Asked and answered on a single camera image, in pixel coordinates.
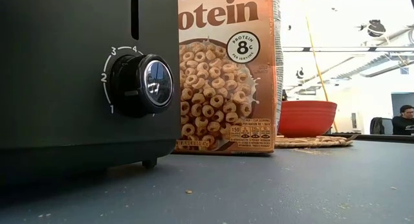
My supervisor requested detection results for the black and silver toaster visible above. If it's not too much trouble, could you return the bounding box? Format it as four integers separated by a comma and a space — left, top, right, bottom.
0, 0, 182, 186

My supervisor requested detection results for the person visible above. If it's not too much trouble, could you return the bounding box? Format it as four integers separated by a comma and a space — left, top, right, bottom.
391, 104, 414, 136

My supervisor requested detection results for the red bowl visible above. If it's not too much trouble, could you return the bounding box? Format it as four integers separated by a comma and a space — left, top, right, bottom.
278, 100, 338, 139

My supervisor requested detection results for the protein cereal box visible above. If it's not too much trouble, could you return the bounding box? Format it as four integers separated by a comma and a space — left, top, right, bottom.
174, 0, 285, 155

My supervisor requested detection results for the round woven placemat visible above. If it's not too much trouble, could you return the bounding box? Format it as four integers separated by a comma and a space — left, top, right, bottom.
274, 135, 358, 150

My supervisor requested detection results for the black table frame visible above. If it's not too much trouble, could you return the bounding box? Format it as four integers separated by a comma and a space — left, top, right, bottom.
329, 132, 414, 144

